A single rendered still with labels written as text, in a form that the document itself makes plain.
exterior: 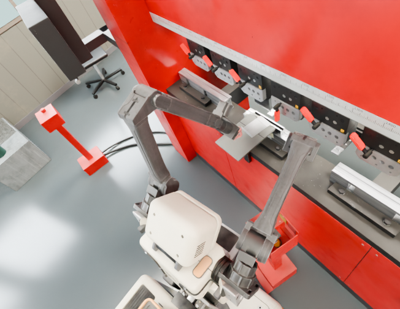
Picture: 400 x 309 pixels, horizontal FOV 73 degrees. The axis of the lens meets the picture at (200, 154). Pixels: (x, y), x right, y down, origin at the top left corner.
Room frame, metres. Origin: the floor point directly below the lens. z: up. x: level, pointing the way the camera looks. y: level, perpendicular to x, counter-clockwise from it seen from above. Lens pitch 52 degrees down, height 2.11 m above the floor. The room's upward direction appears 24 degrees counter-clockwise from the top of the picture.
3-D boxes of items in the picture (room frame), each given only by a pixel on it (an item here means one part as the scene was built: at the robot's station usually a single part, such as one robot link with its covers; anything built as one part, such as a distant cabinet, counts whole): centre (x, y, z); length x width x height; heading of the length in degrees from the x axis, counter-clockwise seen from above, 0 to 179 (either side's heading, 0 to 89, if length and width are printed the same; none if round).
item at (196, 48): (1.33, -0.25, 1.26); 0.15 x 0.09 x 0.17; 20
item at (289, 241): (0.45, -0.17, 0.75); 0.20 x 0.16 x 0.18; 11
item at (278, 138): (0.88, -0.41, 0.92); 0.39 x 0.06 x 0.10; 20
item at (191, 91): (1.47, -0.13, 0.89); 0.30 x 0.05 x 0.03; 20
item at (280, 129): (0.91, -0.40, 0.98); 0.20 x 0.03 x 0.03; 20
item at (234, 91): (1.48, -0.60, 0.81); 0.64 x 0.08 x 0.14; 110
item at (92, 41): (2.06, 0.30, 1.17); 0.40 x 0.24 x 0.07; 20
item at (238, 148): (0.88, -0.25, 1.00); 0.26 x 0.18 x 0.01; 110
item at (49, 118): (2.15, 1.08, 0.41); 0.25 x 0.20 x 0.83; 110
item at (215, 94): (1.45, -0.21, 0.92); 0.50 x 0.06 x 0.10; 20
